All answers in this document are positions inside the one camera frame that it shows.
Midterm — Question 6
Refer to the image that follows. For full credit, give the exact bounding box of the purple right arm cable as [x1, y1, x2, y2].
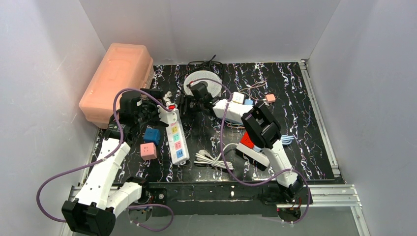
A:
[189, 77, 312, 225]

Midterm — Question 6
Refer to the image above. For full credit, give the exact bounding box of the pink cube adapter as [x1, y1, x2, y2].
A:
[140, 142, 157, 161]

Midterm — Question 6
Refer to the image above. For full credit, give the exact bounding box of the pink translucent storage box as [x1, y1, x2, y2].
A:
[79, 43, 154, 129]

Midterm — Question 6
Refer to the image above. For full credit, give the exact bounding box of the white colourful power strip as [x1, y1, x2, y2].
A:
[157, 105, 190, 165]

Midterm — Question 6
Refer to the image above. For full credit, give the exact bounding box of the white yellow cube adapter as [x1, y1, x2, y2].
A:
[231, 92, 245, 105]

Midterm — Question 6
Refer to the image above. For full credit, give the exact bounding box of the small pink usb charger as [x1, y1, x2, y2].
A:
[265, 94, 276, 104]

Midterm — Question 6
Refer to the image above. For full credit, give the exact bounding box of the light blue cable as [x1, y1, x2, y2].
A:
[280, 134, 296, 147]

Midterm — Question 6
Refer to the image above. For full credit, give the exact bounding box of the light blue power strip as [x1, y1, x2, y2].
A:
[243, 99, 254, 106]

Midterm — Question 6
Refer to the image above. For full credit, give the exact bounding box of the white perforated round speaker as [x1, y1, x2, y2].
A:
[183, 70, 222, 97]

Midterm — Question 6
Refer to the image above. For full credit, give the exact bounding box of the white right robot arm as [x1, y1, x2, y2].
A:
[179, 78, 304, 202]

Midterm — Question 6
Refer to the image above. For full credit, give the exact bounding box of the black cable behind speaker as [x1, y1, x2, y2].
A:
[174, 54, 225, 98]

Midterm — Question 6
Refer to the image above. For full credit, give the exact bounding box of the red cube adapter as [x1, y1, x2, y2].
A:
[240, 132, 254, 149]

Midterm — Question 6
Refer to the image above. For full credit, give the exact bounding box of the white small power strip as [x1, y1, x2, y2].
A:
[237, 143, 270, 167]

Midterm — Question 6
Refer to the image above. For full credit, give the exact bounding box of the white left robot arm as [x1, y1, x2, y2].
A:
[61, 88, 166, 236]

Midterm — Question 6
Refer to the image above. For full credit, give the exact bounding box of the blue cube adapter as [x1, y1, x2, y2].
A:
[143, 128, 161, 147]

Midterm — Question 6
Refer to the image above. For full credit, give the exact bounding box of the white plug with cable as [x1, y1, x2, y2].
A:
[194, 149, 234, 170]

